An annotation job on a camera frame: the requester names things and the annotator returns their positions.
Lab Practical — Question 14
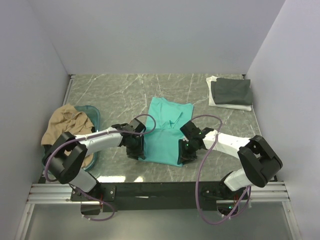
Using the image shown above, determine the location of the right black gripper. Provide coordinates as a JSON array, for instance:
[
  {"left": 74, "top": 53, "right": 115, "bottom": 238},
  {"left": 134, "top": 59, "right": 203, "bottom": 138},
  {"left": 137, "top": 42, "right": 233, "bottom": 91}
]
[{"left": 177, "top": 139, "right": 198, "bottom": 166}]

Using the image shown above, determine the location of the teal t shirt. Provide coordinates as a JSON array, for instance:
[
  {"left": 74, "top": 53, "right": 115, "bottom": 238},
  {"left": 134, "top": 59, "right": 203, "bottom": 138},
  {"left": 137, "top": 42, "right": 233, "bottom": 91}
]
[{"left": 138, "top": 97, "right": 194, "bottom": 167}]

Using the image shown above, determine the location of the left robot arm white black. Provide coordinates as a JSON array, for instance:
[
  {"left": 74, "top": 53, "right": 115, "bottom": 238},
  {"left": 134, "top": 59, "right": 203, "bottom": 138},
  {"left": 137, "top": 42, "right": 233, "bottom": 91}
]
[{"left": 42, "top": 118, "right": 146, "bottom": 201}]

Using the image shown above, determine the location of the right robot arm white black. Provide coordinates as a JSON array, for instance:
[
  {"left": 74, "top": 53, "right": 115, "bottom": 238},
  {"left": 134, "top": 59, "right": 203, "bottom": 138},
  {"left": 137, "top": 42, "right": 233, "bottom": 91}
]
[{"left": 177, "top": 121, "right": 283, "bottom": 200}]

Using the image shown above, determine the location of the folded white t shirt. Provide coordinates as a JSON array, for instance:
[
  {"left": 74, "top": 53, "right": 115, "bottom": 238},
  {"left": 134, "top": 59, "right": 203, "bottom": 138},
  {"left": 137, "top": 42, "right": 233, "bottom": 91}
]
[{"left": 205, "top": 75, "right": 253, "bottom": 112}]

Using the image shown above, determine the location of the teal plastic basket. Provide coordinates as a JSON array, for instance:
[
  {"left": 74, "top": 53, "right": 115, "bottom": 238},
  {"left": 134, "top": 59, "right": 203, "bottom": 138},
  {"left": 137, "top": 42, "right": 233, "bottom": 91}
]
[{"left": 41, "top": 104, "right": 101, "bottom": 173}]

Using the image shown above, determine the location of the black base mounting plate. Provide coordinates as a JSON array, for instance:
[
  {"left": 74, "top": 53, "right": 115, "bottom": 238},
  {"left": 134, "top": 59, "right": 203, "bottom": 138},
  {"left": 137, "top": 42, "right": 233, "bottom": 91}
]
[{"left": 70, "top": 181, "right": 248, "bottom": 215}]

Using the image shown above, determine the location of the folded dark grey t shirt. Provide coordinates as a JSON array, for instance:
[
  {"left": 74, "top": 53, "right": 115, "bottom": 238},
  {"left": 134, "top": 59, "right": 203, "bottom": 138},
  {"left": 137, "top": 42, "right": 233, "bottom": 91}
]
[{"left": 209, "top": 78, "right": 253, "bottom": 106}]

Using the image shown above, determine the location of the tan t shirt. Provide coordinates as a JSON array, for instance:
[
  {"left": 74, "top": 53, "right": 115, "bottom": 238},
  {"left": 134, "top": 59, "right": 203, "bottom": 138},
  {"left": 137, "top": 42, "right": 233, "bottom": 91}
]
[{"left": 40, "top": 104, "right": 97, "bottom": 168}]

